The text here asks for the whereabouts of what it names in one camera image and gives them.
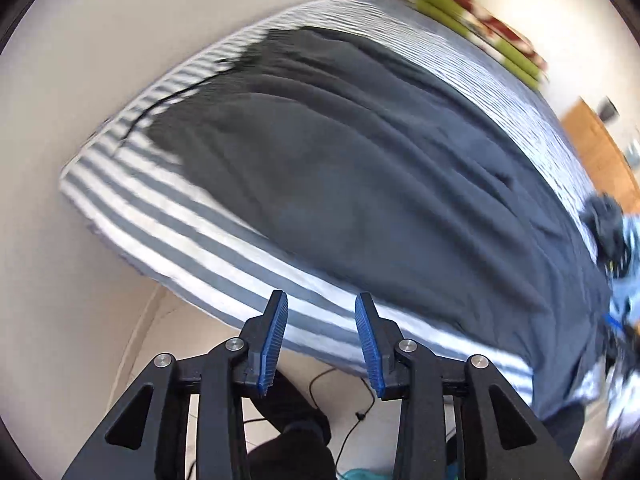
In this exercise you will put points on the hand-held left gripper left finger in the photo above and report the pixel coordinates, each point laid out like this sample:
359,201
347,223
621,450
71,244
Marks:
272,340

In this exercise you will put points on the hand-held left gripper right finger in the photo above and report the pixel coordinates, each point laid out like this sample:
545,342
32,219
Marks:
370,345

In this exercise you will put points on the dark grey pants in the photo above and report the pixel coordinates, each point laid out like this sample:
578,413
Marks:
350,175

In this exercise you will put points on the person's black trouser leg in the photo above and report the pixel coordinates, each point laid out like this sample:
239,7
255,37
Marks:
295,435

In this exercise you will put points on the teal cloth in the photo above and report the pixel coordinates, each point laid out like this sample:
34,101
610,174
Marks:
365,475

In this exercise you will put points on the blue white striped quilt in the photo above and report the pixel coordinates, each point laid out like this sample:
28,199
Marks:
165,220

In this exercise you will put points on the dark garment with reflective trim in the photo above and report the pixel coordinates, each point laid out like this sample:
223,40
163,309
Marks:
602,220

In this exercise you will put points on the light blue denim garment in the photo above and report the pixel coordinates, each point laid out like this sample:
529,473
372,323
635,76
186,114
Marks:
630,290

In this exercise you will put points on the wooden slatted bench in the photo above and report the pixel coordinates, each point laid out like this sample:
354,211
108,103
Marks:
595,150

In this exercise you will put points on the folded green red blanket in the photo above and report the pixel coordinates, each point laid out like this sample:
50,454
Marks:
500,45

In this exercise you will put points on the dark vase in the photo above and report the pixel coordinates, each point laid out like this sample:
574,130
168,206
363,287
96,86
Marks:
607,109

